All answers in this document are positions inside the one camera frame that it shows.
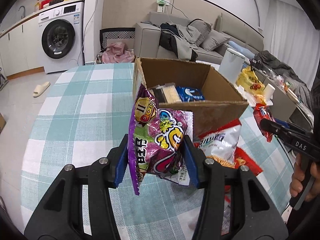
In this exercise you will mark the white cylindrical bin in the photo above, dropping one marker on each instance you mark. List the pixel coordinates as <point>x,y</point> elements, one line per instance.
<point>231,65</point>

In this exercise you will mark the blue oreo pack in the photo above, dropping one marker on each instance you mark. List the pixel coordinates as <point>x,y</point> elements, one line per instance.
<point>188,94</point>

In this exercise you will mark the white washing machine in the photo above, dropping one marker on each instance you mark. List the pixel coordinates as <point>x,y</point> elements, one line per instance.
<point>61,37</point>

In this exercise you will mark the white chips bag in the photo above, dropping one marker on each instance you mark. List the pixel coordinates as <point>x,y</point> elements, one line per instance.
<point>221,144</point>

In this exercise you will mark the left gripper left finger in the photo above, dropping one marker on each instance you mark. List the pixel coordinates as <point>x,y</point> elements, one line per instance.
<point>59,213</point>

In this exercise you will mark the right hand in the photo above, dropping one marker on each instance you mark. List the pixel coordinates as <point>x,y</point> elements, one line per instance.
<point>299,175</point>

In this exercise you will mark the pink cloth pile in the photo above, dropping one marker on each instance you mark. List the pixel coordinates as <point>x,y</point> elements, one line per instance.
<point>117,53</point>

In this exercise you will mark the grey clothes pile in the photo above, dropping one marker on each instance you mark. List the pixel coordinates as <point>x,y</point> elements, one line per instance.
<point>180,40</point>

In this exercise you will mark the grey sofa pillow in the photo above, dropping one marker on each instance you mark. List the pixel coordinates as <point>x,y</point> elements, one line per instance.
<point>214,40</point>

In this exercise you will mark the red oreo snack bag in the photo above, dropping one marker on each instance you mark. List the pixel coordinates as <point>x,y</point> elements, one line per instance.
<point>262,112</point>

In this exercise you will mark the black patterned chair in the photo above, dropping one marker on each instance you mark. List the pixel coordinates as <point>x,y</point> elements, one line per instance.
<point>110,36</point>

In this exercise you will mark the beige slipper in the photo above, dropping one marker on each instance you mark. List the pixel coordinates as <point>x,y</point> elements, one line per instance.
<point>40,89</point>

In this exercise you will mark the checked teal tablecloth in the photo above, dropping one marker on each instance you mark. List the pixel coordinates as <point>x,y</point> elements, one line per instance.
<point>86,113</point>

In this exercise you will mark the purple snack bag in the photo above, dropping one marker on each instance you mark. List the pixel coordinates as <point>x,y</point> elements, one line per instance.
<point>154,141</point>

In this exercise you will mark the beige cracker pack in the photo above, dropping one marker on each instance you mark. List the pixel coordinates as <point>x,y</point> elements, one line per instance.
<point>166,93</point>

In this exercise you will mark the grey sofa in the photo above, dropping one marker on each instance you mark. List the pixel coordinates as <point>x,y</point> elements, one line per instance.
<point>147,36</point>

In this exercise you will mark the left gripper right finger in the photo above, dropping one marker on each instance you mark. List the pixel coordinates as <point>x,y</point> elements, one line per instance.
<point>253,214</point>

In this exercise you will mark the red chips bag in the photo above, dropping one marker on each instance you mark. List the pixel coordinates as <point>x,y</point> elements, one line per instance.
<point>241,158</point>

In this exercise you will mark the brown cardboard box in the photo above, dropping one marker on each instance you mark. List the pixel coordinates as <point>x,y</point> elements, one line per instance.
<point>222,102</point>

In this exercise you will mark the yellow plastic bag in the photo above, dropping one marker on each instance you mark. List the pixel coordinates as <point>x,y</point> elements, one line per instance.
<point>250,82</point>

